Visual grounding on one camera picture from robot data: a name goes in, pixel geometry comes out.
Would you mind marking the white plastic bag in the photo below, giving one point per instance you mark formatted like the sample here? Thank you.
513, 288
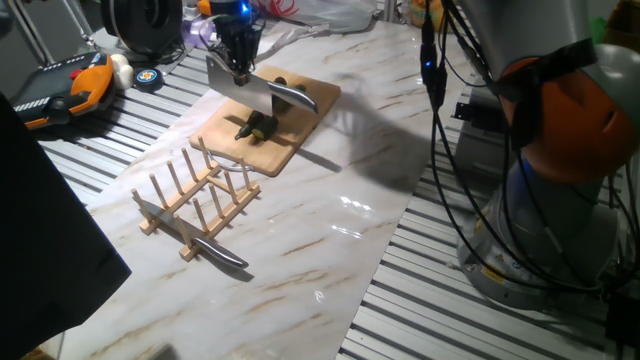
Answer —
330, 15

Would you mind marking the black filament spool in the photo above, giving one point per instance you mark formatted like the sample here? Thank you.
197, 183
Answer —
145, 25

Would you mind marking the wooden cutting board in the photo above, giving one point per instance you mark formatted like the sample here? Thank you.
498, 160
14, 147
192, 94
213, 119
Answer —
300, 130

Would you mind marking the white rounded object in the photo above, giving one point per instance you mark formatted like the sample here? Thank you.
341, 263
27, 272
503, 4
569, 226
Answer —
122, 72

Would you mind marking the grey aluminium frame post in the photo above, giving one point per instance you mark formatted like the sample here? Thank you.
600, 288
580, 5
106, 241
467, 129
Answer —
30, 32

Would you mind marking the dark green cucumber segment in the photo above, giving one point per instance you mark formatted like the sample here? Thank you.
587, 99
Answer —
280, 80
282, 105

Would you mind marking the steel cleaver blade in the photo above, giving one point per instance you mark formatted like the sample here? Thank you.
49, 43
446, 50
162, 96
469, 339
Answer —
240, 95

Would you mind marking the black bar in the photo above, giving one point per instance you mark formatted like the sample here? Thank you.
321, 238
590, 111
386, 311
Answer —
470, 111

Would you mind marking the cut cucumber piece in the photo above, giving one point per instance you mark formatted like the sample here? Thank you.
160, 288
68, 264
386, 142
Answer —
266, 128

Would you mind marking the lilac plastic packet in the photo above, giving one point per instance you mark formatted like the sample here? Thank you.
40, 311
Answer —
197, 30

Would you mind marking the round black tape measure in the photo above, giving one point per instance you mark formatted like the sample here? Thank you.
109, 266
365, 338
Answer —
148, 77

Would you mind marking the wooden peg rack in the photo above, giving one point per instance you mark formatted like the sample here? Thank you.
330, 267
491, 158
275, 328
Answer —
220, 220

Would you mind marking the orange and black teach pendant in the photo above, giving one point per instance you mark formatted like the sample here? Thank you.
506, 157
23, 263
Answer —
90, 85

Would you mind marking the pointed steel kitchen knife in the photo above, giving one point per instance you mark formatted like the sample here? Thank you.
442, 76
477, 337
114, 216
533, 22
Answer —
220, 252

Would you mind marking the tapered cucumber with stem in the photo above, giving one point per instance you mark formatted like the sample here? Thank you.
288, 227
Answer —
248, 125

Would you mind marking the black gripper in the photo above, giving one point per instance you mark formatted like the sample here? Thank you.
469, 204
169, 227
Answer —
239, 25

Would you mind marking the clear bag of yellow fruit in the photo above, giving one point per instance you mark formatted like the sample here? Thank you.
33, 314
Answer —
417, 15

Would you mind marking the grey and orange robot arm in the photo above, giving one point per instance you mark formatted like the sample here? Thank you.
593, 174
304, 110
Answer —
550, 40

